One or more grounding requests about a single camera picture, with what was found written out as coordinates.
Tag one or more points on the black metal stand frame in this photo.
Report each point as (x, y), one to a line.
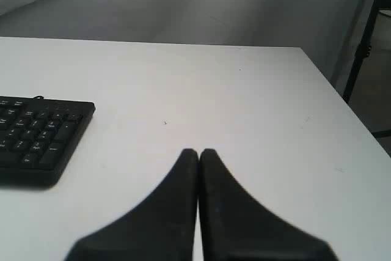
(368, 84)

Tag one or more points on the black Acer keyboard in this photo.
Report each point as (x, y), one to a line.
(38, 138)

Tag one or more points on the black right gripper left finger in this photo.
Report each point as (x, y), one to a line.
(161, 227)

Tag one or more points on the grey backdrop cloth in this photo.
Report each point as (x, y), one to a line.
(327, 30)

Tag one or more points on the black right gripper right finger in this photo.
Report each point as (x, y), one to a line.
(235, 226)

